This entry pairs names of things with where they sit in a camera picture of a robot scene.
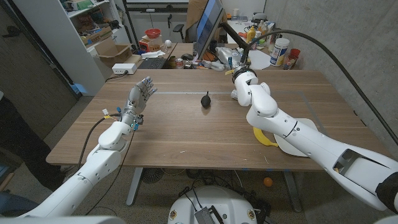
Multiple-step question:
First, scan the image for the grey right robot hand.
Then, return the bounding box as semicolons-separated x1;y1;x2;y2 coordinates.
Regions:
201;46;249;73

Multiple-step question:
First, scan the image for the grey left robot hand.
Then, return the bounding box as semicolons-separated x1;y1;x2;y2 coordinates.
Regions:
119;77;158;130

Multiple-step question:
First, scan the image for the black rubber air blower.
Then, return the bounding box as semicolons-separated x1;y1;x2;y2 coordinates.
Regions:
200;90;212;109

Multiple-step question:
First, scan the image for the yellow toy banana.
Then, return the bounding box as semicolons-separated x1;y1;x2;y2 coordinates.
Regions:
252;126;279;147

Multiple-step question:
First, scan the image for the white paper plate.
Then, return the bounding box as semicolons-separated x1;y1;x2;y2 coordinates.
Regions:
273;117;320;157

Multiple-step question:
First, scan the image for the white paper sheet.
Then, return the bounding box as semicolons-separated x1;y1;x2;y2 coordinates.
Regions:
248;49;272;70

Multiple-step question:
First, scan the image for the yellow mustard bottle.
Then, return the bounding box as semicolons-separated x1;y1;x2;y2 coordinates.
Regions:
246;26;256;44

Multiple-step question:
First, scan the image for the white power box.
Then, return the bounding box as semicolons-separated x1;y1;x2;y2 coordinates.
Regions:
111;63;137;75

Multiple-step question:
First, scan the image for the computer monitor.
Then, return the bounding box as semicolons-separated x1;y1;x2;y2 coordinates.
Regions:
195;0;225;60

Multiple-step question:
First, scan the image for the black keyboard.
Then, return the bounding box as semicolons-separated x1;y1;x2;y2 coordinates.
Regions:
138;57;167;70

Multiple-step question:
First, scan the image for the white paper stack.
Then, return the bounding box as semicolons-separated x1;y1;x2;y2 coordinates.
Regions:
141;49;166;60

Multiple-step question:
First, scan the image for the white canister blue label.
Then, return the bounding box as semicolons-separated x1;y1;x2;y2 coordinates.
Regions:
269;37;290;67

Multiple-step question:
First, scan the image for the open cardboard box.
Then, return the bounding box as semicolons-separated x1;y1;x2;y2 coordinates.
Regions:
93;37;134;68

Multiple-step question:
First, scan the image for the dark lidded jar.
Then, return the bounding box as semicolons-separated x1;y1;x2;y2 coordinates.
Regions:
271;27;282;44

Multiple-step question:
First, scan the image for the blue plastic piece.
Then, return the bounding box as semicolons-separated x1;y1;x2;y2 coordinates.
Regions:
73;83;90;96

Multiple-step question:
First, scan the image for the black office chair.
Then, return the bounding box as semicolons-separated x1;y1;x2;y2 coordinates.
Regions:
172;23;198;43

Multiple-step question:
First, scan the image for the red bowl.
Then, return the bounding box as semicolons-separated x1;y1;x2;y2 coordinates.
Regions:
144;28;162;39

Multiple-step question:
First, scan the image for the printed cardboard box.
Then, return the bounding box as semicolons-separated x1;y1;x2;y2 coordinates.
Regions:
81;26;113;48

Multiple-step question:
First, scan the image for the grey table leg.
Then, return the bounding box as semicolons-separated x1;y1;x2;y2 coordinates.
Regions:
282;171;303;213
126;167;144;207

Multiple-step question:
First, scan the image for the white shelf unit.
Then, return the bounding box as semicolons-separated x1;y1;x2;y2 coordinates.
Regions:
12;0;128;96

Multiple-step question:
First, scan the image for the person in dark trousers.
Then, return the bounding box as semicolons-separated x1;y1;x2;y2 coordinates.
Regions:
0;90;68;190

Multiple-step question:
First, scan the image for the grey finned module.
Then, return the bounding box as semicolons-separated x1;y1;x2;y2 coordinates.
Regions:
194;207;218;224

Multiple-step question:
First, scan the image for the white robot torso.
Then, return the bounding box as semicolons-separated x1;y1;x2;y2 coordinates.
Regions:
167;185;258;224

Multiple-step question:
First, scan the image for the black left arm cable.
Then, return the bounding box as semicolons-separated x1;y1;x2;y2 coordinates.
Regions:
76;113;122;170

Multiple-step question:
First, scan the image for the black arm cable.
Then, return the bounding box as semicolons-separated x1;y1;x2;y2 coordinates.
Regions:
239;29;398;146
76;113;122;170

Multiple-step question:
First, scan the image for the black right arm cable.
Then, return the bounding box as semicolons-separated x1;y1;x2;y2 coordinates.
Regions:
239;29;398;146

